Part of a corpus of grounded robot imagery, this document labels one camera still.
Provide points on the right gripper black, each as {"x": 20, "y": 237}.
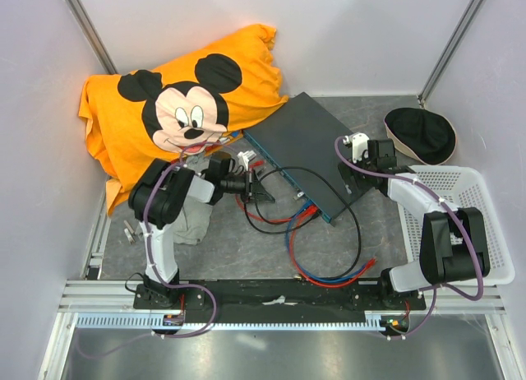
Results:
{"x": 346, "y": 172}

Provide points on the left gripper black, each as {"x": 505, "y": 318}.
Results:
{"x": 254, "y": 190}

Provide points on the dark grey network switch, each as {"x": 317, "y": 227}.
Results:
{"x": 299, "y": 138}

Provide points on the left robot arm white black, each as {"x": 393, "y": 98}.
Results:
{"x": 158, "y": 198}

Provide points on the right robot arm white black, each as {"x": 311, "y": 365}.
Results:
{"x": 453, "y": 249}

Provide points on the grey crumpled cloth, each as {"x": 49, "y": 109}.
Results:
{"x": 192, "y": 223}

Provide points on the black cap with beige brim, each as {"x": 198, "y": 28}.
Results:
{"x": 422, "y": 135}

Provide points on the white perforated plastic basket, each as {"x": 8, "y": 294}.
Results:
{"x": 465, "y": 187}

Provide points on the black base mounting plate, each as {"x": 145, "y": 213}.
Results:
{"x": 276, "y": 299}

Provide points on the orange Mickey Mouse pillow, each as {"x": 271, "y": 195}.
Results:
{"x": 180, "y": 107}

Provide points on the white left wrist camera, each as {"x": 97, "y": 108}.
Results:
{"x": 245, "y": 158}

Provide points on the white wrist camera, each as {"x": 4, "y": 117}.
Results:
{"x": 245, "y": 158}
{"x": 358, "y": 143}

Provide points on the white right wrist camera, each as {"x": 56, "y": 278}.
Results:
{"x": 358, "y": 143}

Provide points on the white slotted cable duct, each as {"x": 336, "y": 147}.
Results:
{"x": 163, "y": 322}

